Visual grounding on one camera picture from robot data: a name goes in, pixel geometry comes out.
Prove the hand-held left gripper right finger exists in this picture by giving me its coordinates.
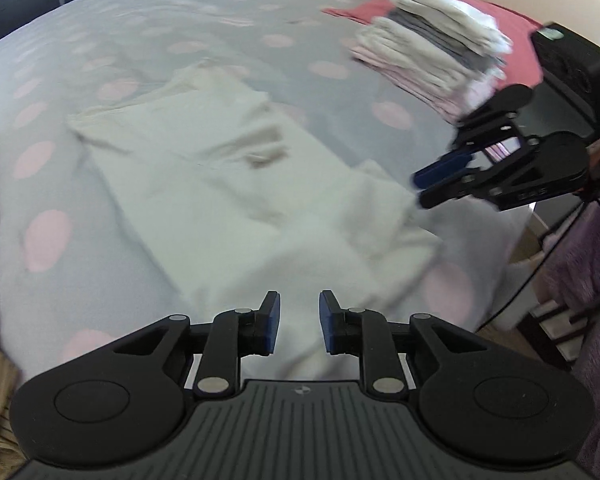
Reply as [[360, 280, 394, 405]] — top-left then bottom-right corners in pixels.
[[319, 290, 488, 401]]

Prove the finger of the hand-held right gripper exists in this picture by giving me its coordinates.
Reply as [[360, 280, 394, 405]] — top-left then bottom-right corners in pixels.
[[416, 135, 542, 212], [411, 84, 536, 190]]

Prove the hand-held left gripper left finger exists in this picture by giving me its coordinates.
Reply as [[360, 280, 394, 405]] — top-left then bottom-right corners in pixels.
[[111, 290, 282, 401]]

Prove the white shirt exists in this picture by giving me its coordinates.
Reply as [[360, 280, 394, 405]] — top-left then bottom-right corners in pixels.
[[66, 60, 443, 381]]

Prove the stack of folded clothes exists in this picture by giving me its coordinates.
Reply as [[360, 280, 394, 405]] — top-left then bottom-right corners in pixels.
[[355, 17, 503, 106]]

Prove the red pillow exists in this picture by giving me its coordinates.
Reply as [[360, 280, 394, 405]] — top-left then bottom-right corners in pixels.
[[321, 0, 546, 88]]

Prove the folded grey garment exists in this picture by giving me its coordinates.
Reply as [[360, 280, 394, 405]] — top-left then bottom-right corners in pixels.
[[387, 7, 508, 73]]

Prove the folded beige garment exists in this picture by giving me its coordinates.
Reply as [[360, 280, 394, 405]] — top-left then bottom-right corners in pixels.
[[376, 0, 515, 57]]

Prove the purple fuzzy clothing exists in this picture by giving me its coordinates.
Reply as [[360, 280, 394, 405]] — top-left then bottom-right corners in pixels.
[[540, 195, 600, 480]]

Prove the white low furniture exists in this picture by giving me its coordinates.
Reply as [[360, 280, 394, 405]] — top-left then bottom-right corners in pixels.
[[527, 300, 600, 371]]

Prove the grey pink-dotted bed sheet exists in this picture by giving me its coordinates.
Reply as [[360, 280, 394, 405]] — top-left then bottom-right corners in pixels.
[[0, 0, 528, 391]]

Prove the black cable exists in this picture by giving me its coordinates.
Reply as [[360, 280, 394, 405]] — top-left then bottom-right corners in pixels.
[[472, 195, 600, 333]]

